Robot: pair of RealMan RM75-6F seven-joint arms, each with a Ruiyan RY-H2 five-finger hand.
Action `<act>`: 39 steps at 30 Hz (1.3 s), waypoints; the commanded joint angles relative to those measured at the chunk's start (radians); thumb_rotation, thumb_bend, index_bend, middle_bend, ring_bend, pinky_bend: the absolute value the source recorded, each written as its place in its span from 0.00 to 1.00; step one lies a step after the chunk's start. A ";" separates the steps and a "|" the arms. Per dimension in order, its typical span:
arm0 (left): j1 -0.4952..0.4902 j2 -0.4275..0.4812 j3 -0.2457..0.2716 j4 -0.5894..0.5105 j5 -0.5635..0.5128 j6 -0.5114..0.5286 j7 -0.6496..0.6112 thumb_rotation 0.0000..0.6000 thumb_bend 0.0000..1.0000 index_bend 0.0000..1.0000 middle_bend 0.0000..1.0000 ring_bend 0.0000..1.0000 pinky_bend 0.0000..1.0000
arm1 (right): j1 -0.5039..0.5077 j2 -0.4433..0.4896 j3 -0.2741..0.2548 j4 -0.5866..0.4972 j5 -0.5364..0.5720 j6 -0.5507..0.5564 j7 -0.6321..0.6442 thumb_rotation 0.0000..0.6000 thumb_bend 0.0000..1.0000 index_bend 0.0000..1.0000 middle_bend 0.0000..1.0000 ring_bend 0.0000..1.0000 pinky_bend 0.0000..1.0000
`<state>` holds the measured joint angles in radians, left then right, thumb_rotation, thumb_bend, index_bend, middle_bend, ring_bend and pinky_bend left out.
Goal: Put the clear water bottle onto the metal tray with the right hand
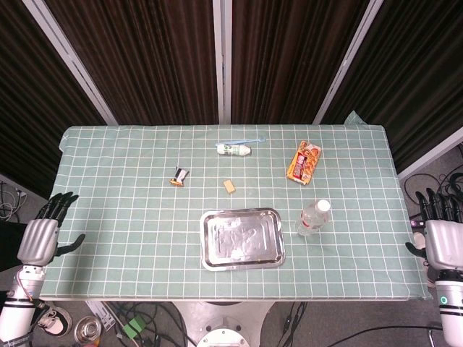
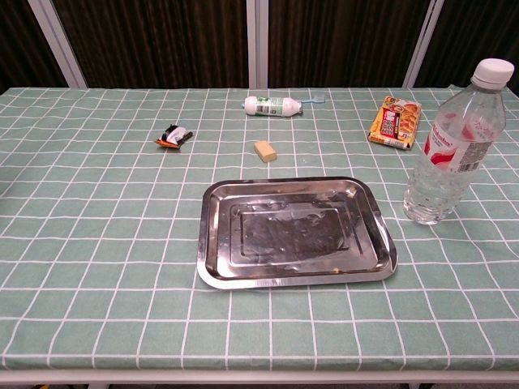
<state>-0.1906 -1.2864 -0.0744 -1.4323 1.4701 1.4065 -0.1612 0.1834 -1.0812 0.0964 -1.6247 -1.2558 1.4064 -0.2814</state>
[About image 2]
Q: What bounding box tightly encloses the small white plastic bottle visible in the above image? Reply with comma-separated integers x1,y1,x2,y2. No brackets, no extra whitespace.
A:
242,96,303,119

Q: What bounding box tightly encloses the stainless steel rectangular tray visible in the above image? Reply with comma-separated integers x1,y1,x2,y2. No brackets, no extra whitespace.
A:
196,176,399,290

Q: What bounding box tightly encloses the small yellow block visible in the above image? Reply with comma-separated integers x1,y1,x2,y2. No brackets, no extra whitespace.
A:
253,139,278,164

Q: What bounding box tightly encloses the clear plastic water bottle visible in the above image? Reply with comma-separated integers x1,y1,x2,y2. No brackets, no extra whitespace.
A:
402,58,516,226

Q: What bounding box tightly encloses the white partition post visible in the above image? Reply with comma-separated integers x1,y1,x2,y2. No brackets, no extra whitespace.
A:
402,0,445,88
27,0,88,89
246,0,269,89

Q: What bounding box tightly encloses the dark corrugated partition panel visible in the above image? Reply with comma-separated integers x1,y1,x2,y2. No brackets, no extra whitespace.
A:
267,0,431,89
0,0,68,95
413,0,519,88
51,0,249,90

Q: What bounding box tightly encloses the black and orange snack packet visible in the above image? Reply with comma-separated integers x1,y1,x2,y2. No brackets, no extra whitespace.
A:
154,124,194,150

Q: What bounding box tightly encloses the yellow snack box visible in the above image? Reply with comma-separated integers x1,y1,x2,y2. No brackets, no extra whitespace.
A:
367,95,422,151

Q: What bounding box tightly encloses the green checked tablecloth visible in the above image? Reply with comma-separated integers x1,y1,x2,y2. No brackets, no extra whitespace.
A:
0,86,519,372

